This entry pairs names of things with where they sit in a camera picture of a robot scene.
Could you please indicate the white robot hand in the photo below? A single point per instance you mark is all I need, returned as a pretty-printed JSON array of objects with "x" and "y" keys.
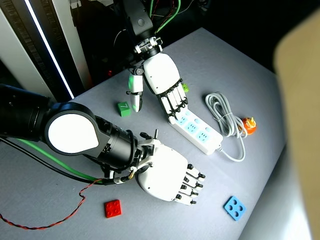
[
  {"x": 165, "y": 175},
  {"x": 162, "y": 72}
]

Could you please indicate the lime green stud brick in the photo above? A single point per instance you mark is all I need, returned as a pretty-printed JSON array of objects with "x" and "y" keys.
[{"x": 185, "y": 88}]

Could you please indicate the green number cube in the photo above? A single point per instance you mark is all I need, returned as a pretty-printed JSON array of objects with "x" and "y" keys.
[{"x": 124, "y": 110}]

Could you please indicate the grey table cloth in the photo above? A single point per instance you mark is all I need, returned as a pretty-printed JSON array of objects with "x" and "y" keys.
[{"x": 140, "y": 225}]

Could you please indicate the red stud brick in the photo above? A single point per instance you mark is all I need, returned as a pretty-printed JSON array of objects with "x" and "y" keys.
[{"x": 113, "y": 209}]

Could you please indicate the blue four-hole block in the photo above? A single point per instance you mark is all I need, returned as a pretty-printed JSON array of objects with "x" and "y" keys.
[{"x": 235, "y": 207}]

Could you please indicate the orange toy with yellow top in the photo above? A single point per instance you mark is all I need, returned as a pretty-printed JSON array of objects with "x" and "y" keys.
[{"x": 250, "y": 128}]

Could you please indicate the white light strip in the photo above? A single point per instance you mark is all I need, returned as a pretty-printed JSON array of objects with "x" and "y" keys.
[{"x": 44, "y": 37}]

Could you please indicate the beige blurred panel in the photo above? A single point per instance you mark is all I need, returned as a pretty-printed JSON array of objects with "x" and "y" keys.
[{"x": 305, "y": 100}]

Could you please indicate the white upright post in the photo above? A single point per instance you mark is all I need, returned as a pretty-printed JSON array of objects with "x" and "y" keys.
[{"x": 73, "y": 37}]

